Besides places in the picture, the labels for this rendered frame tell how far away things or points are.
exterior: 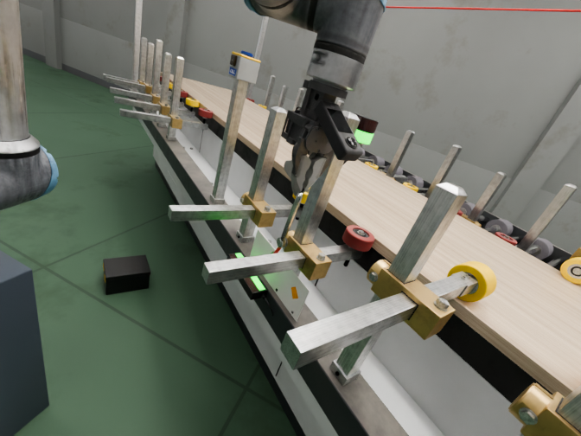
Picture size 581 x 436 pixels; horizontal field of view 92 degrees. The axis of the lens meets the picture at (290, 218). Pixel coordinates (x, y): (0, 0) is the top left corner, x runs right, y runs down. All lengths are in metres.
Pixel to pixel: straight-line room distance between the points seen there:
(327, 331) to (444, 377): 0.47
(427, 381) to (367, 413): 0.21
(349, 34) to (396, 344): 0.69
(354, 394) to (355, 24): 0.66
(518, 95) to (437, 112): 0.87
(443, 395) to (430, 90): 3.97
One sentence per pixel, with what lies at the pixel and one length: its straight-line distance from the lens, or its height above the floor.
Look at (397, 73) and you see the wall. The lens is 4.44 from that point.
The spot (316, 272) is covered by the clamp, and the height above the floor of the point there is 0.85.
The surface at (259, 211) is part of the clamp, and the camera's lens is 0.81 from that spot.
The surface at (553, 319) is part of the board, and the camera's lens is 0.93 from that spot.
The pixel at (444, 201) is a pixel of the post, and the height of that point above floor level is 1.12.
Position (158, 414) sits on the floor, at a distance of 1.36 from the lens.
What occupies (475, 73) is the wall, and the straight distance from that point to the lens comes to 4.51.
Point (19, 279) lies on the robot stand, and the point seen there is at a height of 0.58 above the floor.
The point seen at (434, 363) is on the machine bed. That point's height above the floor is 0.74.
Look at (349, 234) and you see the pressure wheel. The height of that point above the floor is 0.90.
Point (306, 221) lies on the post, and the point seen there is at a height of 0.93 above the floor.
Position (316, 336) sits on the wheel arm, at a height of 0.96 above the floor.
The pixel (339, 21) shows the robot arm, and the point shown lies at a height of 1.30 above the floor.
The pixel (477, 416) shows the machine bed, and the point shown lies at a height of 0.72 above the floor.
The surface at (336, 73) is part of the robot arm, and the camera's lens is 0.51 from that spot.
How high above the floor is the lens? 1.21
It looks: 25 degrees down
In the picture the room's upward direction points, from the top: 19 degrees clockwise
